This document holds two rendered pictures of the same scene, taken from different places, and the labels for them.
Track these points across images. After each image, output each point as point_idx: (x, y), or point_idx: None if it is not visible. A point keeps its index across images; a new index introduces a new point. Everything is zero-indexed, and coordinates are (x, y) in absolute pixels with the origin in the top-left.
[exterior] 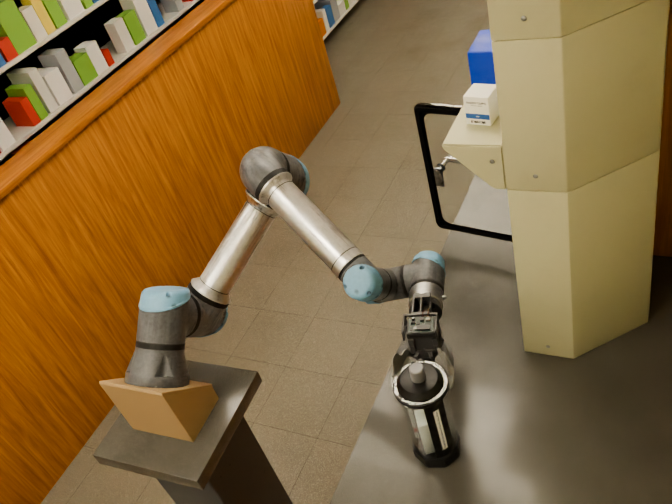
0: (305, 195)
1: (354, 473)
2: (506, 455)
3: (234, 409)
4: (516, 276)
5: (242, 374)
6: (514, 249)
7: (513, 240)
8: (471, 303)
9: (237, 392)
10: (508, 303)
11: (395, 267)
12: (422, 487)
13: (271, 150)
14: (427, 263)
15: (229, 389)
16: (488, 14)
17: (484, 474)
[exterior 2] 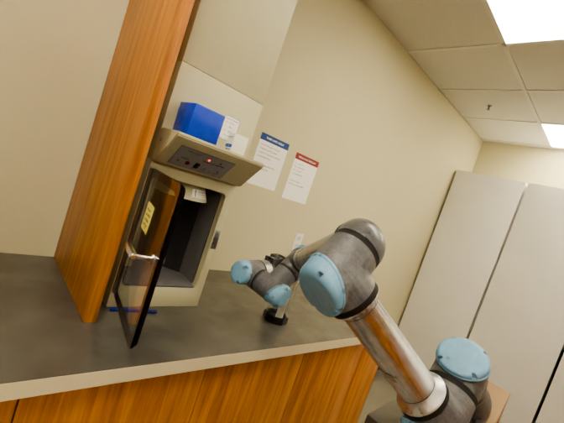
0: (326, 237)
1: (317, 337)
2: (250, 303)
3: (388, 404)
4: (216, 245)
5: (382, 421)
6: (223, 224)
7: (225, 218)
8: (185, 331)
9: (386, 412)
10: (168, 316)
11: (265, 274)
12: (290, 319)
13: (351, 220)
14: (250, 260)
15: (394, 420)
16: (266, 92)
17: (263, 306)
